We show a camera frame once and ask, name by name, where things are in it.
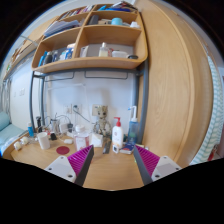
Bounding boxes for clear pink-label drink bottle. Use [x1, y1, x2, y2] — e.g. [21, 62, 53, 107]
[73, 124, 91, 152]

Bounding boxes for black power cable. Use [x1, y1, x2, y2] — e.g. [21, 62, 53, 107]
[73, 106, 92, 124]

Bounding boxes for striped green white curtain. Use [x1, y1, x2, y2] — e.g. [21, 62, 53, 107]
[189, 54, 224, 166]

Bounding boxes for white round headphones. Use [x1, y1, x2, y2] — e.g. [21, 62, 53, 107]
[13, 135, 30, 152]

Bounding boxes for small blue box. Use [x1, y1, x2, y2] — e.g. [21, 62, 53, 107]
[119, 142, 136, 155]

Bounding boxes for teal bed bedding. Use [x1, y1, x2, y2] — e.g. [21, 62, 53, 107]
[0, 110, 28, 148]

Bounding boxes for white red-pump lotion bottle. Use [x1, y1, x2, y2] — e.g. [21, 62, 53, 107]
[111, 116, 124, 149]

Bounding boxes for tree creature figurine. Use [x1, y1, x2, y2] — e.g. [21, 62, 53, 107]
[94, 105, 113, 138]

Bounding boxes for wooden shelf unit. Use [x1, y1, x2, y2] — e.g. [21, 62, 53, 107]
[31, 1, 149, 74]

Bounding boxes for clear blue white-nozzle bottle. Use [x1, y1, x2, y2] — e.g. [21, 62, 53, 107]
[127, 105, 140, 145]

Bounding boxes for black electric shaver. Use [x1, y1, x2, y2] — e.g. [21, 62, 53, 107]
[35, 115, 43, 134]

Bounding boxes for flat round red coaster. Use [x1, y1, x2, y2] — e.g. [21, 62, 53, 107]
[55, 145, 71, 156]

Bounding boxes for blue white-capped tube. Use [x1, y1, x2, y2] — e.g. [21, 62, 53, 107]
[27, 122, 35, 138]

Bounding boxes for white wall switch box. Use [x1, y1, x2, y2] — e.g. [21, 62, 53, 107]
[92, 104, 103, 117]

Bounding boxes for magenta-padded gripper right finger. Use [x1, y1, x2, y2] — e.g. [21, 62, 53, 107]
[133, 145, 183, 186]

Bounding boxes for grey metal desk frame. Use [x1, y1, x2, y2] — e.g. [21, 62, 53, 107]
[29, 59, 150, 145]

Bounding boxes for wooden wardrobe side panel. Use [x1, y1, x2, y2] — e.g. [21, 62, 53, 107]
[136, 0, 214, 168]

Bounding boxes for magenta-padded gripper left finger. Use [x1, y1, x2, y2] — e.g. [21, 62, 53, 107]
[44, 144, 95, 187]

